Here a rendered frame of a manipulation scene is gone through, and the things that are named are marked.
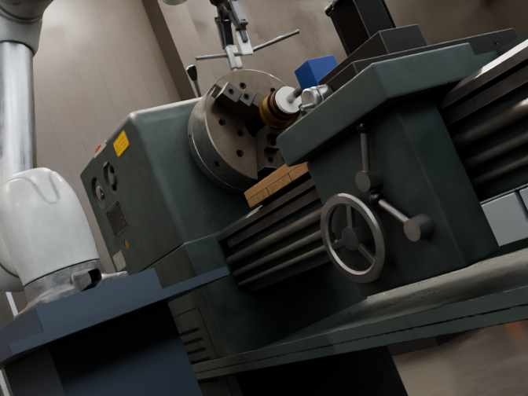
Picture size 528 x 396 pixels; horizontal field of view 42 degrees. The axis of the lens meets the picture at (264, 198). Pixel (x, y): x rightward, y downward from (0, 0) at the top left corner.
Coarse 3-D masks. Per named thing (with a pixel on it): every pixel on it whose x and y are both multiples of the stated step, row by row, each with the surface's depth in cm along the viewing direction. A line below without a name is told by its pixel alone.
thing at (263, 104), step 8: (272, 96) 168; (264, 104) 170; (272, 104) 167; (264, 112) 170; (272, 112) 169; (280, 112) 167; (296, 112) 169; (264, 120) 171; (272, 120) 170; (280, 120) 169; (288, 120) 170; (280, 128) 173
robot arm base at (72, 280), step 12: (84, 264) 131; (96, 264) 134; (48, 276) 128; (60, 276) 128; (72, 276) 128; (84, 276) 126; (96, 276) 129; (108, 276) 132; (120, 276) 133; (24, 288) 132; (36, 288) 129; (48, 288) 128; (60, 288) 127; (72, 288) 127; (84, 288) 127; (36, 300) 128; (48, 300) 123; (24, 312) 132
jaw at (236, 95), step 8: (216, 88) 177; (224, 88) 173; (232, 88) 175; (216, 96) 177; (224, 96) 174; (232, 96) 174; (240, 96) 173; (248, 96) 174; (256, 96) 172; (224, 104) 177; (232, 104) 175; (240, 104) 174; (248, 104) 173; (256, 104) 172; (240, 112) 177; (248, 112) 175; (256, 112) 174; (248, 120) 178
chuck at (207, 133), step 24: (240, 72) 182; (264, 72) 186; (264, 96) 184; (192, 120) 181; (216, 120) 174; (240, 120) 178; (216, 144) 172; (240, 144) 176; (216, 168) 177; (240, 168) 173
